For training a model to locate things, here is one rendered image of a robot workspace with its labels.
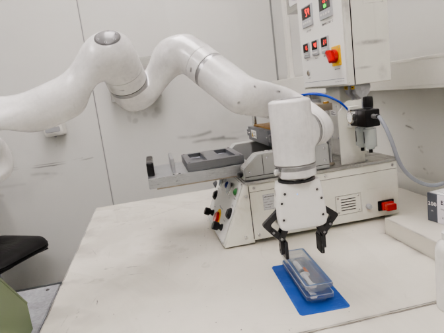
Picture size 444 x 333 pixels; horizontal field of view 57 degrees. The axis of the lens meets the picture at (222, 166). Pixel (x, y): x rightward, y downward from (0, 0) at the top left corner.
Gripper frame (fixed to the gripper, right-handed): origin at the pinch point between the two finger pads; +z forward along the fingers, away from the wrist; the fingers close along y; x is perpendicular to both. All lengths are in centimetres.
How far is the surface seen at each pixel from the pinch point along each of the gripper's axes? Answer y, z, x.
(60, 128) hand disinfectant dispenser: -91, -25, 173
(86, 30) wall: -67, -81, 185
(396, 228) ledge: 29.1, 5.2, 14.3
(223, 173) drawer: -11.4, -11.9, 33.1
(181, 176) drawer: -23.3, -12.8, 32.4
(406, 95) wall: 58, -25, 57
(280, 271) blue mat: -3.6, 8.3, 7.9
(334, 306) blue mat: 2.1, 8.3, -10.5
